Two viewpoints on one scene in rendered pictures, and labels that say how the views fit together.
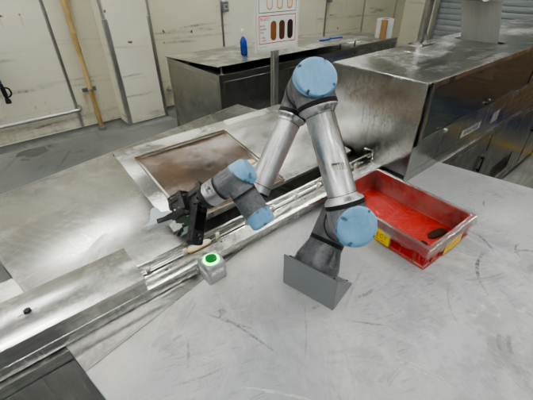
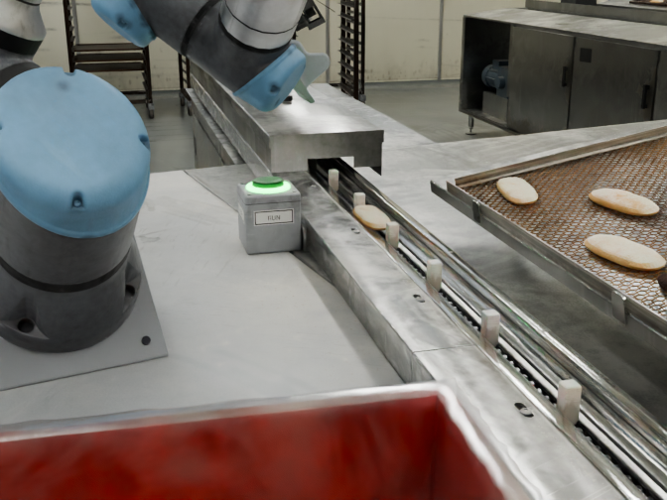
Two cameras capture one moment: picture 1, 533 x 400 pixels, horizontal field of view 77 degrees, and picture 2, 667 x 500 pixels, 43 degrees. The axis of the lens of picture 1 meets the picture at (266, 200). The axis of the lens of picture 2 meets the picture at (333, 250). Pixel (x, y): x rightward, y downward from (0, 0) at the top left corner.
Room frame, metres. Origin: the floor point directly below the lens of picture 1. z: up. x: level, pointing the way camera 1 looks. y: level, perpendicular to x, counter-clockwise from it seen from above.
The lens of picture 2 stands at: (1.33, -0.73, 1.17)
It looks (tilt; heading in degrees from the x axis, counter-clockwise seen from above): 19 degrees down; 115
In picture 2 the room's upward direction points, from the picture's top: straight up
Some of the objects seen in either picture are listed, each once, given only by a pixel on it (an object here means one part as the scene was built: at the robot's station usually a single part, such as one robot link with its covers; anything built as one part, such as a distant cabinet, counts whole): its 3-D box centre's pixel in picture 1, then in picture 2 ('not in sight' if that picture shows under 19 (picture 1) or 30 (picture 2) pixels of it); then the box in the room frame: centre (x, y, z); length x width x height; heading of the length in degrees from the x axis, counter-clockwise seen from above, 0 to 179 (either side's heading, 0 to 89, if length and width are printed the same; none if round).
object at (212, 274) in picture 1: (212, 270); (271, 228); (0.81, 0.19, 0.84); 0.08 x 0.08 x 0.11; 39
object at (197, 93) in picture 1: (267, 91); not in sight; (3.93, -0.02, 0.51); 1.93 x 1.05 x 1.02; 129
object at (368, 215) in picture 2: (198, 245); (371, 215); (0.93, 0.25, 0.86); 0.10 x 0.04 x 0.01; 129
